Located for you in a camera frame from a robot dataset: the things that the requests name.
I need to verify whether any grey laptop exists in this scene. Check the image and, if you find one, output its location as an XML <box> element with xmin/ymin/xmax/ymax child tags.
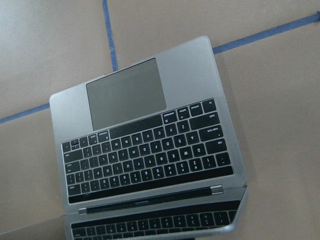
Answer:
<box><xmin>49</xmin><ymin>36</ymin><xmax>248</xmax><ymax>240</ymax></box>

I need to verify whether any blue tape strip lengthwise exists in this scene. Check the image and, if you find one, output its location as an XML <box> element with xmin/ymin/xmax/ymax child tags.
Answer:
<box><xmin>102</xmin><ymin>0</ymin><xmax>118</xmax><ymax>72</ymax></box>

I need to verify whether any blue tape strip crosswise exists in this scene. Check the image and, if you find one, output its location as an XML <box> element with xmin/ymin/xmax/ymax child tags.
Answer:
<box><xmin>0</xmin><ymin>11</ymin><xmax>320</xmax><ymax>124</ymax></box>

